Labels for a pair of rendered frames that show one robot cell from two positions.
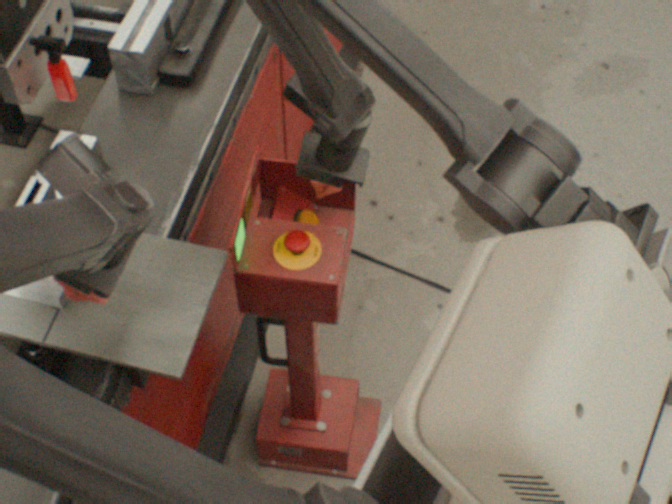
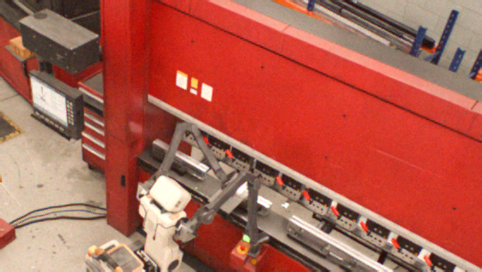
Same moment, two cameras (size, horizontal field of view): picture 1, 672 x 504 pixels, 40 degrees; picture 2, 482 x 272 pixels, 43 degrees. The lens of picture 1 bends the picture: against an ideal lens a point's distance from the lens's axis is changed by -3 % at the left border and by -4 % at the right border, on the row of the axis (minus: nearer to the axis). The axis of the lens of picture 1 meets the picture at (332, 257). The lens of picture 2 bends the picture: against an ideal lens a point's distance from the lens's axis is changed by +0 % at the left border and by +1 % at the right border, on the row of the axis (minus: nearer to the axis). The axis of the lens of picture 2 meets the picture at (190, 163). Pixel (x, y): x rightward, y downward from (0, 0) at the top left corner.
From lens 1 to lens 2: 3.55 m
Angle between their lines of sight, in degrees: 66
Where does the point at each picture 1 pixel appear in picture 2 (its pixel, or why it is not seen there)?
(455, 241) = not seen: outside the picture
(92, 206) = (217, 166)
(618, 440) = (157, 189)
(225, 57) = (294, 244)
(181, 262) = (229, 207)
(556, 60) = not seen: outside the picture
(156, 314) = not seen: hidden behind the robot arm
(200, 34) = (299, 238)
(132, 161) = (268, 221)
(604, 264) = (175, 188)
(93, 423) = (175, 142)
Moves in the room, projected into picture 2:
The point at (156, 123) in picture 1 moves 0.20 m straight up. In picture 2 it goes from (278, 227) to (282, 207)
